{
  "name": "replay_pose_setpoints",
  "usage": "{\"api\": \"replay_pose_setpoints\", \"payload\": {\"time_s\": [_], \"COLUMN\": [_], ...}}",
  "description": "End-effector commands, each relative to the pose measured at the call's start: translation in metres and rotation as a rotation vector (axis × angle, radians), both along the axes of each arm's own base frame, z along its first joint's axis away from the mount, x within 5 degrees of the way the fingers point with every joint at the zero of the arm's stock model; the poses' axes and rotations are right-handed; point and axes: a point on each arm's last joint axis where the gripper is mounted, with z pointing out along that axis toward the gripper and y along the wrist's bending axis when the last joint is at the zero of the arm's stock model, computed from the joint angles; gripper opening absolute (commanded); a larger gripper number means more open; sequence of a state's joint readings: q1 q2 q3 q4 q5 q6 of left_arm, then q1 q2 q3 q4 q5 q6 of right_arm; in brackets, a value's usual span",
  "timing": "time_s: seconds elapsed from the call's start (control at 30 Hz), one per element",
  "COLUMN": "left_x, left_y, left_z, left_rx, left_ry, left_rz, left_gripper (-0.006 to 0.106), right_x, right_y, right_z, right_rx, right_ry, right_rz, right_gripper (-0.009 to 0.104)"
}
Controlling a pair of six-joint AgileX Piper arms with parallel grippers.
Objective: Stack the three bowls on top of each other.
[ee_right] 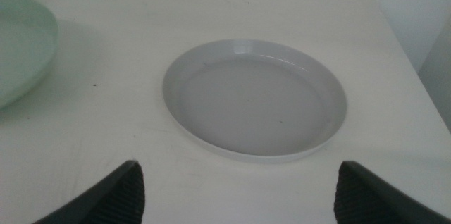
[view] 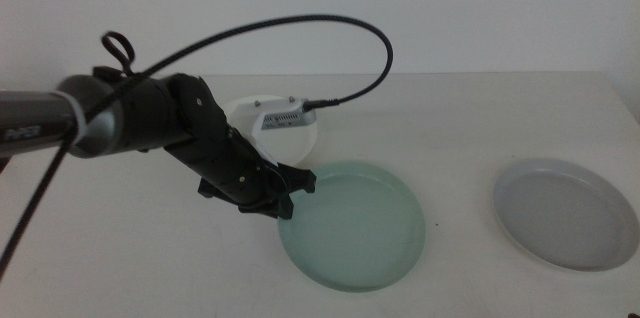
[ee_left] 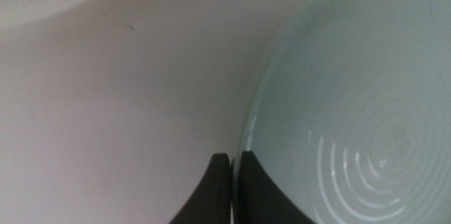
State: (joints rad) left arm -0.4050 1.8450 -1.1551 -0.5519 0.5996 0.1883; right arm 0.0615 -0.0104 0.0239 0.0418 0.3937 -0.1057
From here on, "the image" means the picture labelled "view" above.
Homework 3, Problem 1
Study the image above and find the white shallow bowl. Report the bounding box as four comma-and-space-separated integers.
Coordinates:
222, 95, 319, 168

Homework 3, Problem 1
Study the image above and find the pale green shallow bowl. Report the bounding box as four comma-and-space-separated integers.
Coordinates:
277, 160, 427, 293

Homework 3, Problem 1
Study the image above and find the grey shallow bowl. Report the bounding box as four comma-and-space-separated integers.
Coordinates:
492, 157, 640, 273

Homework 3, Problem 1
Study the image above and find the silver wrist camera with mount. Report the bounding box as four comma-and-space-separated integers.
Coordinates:
234, 96, 319, 164

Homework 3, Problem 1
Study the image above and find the black braided camera cable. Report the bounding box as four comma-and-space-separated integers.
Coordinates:
0, 13, 395, 282

